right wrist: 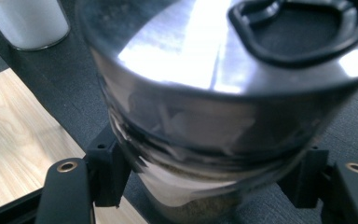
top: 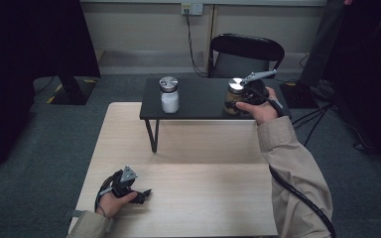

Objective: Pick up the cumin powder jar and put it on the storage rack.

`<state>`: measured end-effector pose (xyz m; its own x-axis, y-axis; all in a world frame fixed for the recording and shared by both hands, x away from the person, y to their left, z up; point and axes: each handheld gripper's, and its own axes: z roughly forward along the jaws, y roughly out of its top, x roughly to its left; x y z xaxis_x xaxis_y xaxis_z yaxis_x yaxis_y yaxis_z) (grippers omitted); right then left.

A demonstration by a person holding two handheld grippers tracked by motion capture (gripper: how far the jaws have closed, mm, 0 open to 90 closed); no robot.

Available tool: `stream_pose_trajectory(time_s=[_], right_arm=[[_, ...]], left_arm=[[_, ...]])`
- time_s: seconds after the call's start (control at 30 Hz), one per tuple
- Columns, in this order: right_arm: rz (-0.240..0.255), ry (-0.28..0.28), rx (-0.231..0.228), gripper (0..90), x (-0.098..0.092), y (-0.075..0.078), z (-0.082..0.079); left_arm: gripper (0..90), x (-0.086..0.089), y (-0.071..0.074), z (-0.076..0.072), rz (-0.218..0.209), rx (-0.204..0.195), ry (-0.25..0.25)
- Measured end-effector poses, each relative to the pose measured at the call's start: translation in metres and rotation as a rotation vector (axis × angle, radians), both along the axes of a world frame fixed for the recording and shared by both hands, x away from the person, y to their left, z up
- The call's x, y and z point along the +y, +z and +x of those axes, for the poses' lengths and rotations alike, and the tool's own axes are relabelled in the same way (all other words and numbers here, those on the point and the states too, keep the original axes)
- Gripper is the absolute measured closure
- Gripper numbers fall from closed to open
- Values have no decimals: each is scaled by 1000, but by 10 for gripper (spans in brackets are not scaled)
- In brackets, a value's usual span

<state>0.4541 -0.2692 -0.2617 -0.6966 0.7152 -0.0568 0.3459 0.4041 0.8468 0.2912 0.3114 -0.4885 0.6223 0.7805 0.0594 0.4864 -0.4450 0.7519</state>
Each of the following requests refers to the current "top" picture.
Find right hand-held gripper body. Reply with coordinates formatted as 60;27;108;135
239;68;279;106

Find black folding chair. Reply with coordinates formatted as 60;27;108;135
206;33;286;79

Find person's left hand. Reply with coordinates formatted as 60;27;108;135
95;190;139;220

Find black curtain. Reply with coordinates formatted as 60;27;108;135
0;0;101;177
321;0;381;182

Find white wall socket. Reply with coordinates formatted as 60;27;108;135
181;2;204;17

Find glass jar with brown contents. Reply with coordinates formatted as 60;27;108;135
223;77;246;117

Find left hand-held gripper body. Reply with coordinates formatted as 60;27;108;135
110;165;140;199

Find left hand-held gripper cable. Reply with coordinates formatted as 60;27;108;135
94;171;121;212

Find glass jar with white contents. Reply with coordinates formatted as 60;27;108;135
159;75;181;115

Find black metal shelf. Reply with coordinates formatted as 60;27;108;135
139;77;293;154

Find person's right hand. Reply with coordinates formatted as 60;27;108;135
234;86;280;127

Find black floor cables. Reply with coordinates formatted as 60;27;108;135
291;103;334;148

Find black wall socket cable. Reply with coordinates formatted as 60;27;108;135
185;9;209;78

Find grey stand panel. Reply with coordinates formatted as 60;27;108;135
299;0;349;88

